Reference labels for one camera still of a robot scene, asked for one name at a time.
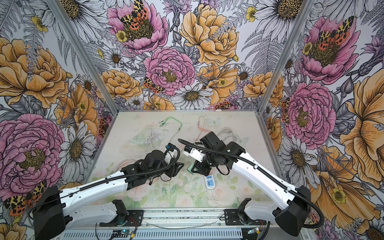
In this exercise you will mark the aluminium corner post left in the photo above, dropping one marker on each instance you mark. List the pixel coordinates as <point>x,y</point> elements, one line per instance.
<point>70,31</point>

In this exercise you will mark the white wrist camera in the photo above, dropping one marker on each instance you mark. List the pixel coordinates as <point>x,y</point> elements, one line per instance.
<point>170,152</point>
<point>194,153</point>

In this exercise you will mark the aluminium corner post right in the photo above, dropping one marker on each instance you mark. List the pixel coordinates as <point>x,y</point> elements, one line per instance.
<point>291,40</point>

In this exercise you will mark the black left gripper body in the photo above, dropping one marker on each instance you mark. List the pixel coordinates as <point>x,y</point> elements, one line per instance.
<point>168,169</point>

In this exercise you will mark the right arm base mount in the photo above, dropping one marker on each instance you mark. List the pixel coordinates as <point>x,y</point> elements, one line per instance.
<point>233,217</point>

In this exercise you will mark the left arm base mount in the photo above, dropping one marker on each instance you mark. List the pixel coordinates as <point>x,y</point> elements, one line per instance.
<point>133,218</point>

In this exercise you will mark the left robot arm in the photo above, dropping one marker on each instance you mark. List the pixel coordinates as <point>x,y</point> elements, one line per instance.
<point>58,210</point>

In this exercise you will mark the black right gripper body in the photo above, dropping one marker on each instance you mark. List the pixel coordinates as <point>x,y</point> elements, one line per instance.
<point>209,161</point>

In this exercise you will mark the white blue power strip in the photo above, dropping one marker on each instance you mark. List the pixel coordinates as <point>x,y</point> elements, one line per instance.
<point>210,182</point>

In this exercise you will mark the green charger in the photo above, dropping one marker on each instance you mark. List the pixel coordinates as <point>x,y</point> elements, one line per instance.
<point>190,169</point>

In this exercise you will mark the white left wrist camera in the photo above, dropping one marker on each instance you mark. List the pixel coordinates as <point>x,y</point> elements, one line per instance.
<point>170,152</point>

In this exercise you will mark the aluminium corner post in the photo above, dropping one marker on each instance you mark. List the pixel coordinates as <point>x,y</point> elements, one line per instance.
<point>70,31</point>
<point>291,40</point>

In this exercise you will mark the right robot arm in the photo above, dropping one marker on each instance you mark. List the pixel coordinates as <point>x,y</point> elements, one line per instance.
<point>292,208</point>

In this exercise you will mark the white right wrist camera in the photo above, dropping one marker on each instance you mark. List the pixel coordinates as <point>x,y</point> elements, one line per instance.
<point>194,153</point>

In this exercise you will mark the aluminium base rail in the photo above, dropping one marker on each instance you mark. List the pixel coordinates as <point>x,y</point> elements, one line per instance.
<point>171,218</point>

